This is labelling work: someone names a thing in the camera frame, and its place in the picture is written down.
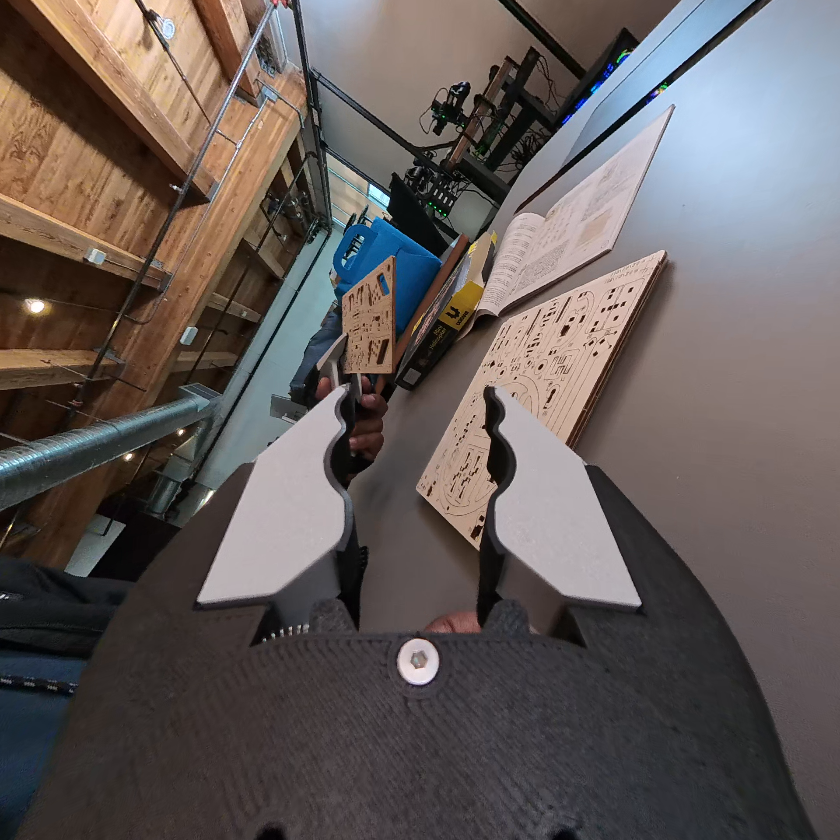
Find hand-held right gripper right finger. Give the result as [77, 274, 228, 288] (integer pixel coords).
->
[477, 385, 643, 632]

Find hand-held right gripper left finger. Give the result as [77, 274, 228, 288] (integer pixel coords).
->
[197, 386, 362, 632]

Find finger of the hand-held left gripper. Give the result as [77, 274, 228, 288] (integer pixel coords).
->
[317, 333, 361, 398]

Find small wooden puzzle sheet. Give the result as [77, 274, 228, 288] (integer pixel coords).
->
[341, 256, 399, 376]

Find grey desk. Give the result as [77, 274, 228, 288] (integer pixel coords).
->
[348, 0, 840, 840]
[512, 0, 703, 198]

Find person's left hand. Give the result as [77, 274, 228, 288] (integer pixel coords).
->
[348, 392, 389, 479]

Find black and yellow puzzle box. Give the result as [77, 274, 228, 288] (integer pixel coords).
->
[394, 230, 500, 392]

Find blue felt bag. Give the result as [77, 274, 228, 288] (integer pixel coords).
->
[331, 220, 444, 342]

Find stack of large wooden puzzle sheets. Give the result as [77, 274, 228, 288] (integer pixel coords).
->
[415, 249, 669, 552]

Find black monitor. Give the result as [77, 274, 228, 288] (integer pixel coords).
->
[387, 172, 457, 257]

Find person's dark jacket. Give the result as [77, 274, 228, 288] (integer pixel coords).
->
[0, 554, 135, 660]

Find open instruction booklet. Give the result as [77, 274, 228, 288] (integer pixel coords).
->
[459, 104, 677, 337]

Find black equipment rack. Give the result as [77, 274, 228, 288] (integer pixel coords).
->
[407, 46, 565, 198]

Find person's blue pants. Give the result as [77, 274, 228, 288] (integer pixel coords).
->
[0, 653, 89, 840]

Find colourful lit screen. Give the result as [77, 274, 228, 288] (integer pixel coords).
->
[558, 28, 641, 129]

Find spiral metal ventilation duct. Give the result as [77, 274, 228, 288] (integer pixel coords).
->
[0, 387, 221, 513]

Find black ceiling rail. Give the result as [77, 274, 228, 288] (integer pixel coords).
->
[289, 0, 332, 231]

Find black camera on stand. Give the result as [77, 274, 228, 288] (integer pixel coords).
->
[430, 80, 473, 137]

